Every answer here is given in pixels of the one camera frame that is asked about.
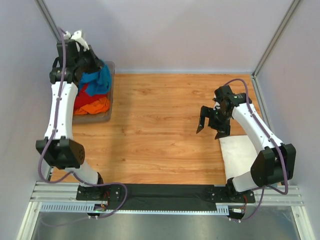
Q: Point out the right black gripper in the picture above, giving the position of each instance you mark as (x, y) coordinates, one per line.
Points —
(222, 129)

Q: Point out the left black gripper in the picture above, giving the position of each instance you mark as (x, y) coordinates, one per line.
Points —
(97, 64)

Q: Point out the blue t shirt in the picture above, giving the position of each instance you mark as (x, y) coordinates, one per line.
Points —
(98, 83)

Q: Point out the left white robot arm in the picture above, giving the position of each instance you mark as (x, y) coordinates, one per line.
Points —
(58, 147)

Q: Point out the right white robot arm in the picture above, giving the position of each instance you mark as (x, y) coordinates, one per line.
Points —
(275, 160)

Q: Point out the red t shirt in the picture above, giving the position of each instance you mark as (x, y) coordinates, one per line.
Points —
(83, 98)

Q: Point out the folded white t shirt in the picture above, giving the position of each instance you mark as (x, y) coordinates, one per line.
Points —
(238, 155)

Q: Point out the orange t shirt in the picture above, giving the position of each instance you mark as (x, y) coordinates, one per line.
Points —
(98, 107)

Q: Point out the left aluminium frame post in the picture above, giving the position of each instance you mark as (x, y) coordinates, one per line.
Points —
(48, 18)

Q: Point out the aluminium frame post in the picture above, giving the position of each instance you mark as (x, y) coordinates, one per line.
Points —
(48, 18)
(293, 7)

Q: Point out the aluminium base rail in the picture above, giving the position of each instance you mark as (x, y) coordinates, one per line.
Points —
(58, 192)

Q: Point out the right aluminium frame post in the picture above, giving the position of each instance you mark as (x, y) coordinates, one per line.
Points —
(293, 7)

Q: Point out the slotted grey cable duct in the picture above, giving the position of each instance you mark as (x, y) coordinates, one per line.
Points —
(69, 207)

